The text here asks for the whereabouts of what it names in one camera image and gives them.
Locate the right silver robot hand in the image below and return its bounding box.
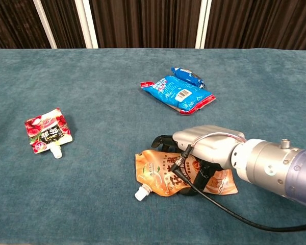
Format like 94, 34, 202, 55
151, 125, 247, 197

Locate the blue red-edged snack bag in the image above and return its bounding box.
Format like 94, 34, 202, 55
139, 75, 217, 116

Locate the small blue cookie pack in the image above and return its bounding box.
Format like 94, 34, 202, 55
171, 67, 206, 89

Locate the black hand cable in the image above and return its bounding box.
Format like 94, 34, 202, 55
170, 132, 306, 233

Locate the white partition post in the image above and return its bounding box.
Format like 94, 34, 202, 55
32, 0, 58, 50
74, 0, 99, 49
194, 0, 213, 50

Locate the teal velvet table cloth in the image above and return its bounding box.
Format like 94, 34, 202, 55
0, 47, 306, 245

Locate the orange spouted sauce pouch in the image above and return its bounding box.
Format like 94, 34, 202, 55
134, 150, 239, 202

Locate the red spouted fruit pouch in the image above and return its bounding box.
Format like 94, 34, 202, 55
24, 107, 73, 159

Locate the dark ribbed partition panel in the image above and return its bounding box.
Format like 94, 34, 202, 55
0, 0, 306, 52

